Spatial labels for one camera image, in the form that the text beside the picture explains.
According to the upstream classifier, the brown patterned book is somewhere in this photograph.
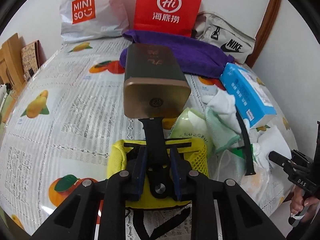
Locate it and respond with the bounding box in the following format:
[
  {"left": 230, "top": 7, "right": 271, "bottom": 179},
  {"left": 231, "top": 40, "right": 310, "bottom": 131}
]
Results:
[{"left": 21, "top": 40, "right": 41, "bottom": 82}]

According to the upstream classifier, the red Haidilao paper bag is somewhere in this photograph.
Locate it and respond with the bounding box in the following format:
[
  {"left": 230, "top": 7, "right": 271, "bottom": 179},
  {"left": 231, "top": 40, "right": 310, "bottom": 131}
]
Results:
[{"left": 133, "top": 0, "right": 202, "bottom": 37}]

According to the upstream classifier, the white Miniso plastic bag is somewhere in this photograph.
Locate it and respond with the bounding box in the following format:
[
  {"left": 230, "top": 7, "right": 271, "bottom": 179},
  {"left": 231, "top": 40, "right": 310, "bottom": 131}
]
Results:
[{"left": 60, "top": 0, "right": 130, "bottom": 43}]

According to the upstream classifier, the grey Nike waist bag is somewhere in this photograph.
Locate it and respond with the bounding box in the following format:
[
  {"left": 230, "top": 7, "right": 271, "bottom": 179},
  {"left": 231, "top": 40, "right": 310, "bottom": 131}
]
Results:
[{"left": 194, "top": 12, "right": 255, "bottom": 64}]

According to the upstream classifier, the clear plastic bag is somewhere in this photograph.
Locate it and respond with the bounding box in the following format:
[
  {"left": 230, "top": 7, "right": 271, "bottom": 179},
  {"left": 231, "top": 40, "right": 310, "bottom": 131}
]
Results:
[{"left": 209, "top": 149, "right": 271, "bottom": 205}]

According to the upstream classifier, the person's right hand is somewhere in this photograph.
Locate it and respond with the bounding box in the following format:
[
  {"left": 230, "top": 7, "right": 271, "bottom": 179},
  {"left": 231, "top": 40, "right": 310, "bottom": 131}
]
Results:
[{"left": 290, "top": 186, "right": 319, "bottom": 222}]

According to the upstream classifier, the dark green gold tea box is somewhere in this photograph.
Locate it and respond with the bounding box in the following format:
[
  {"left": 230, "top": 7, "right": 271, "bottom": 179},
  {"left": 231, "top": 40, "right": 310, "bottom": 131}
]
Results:
[{"left": 123, "top": 43, "right": 191, "bottom": 119}]

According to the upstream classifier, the white foam wrap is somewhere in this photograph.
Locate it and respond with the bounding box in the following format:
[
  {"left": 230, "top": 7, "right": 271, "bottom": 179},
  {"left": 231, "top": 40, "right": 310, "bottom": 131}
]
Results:
[{"left": 252, "top": 126, "right": 291, "bottom": 171}]

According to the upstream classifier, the mint green cloth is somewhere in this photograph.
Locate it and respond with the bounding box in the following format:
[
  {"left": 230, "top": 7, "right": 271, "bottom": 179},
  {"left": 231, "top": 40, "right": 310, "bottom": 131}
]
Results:
[{"left": 204, "top": 107, "right": 240, "bottom": 153}]

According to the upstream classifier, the yellow mesh pouch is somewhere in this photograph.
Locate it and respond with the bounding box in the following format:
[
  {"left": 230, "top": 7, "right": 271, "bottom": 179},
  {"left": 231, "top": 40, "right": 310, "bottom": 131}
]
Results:
[{"left": 106, "top": 138, "right": 209, "bottom": 210}]

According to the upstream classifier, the brown wooden door frame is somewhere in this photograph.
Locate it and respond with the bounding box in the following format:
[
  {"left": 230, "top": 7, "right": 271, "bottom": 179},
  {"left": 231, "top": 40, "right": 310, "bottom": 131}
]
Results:
[{"left": 246, "top": 0, "right": 281, "bottom": 68}]

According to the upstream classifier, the blue tissue box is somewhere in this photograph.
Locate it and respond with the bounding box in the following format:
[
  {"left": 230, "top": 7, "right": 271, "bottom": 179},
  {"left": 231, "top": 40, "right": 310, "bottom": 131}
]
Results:
[{"left": 220, "top": 63, "right": 277, "bottom": 128}]

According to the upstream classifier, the purple towel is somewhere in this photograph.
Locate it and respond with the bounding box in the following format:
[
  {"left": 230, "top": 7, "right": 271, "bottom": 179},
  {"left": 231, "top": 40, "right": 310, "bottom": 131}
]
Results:
[{"left": 122, "top": 30, "right": 234, "bottom": 79}]

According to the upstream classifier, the white sock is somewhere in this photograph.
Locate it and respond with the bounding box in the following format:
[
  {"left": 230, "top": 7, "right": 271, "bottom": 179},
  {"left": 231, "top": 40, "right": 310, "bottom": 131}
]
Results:
[{"left": 202, "top": 87, "right": 241, "bottom": 134}]

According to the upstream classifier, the green wet wipes packet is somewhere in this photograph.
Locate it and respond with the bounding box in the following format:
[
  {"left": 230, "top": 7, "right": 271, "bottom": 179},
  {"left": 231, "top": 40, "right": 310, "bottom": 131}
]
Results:
[{"left": 169, "top": 107, "right": 214, "bottom": 157}]

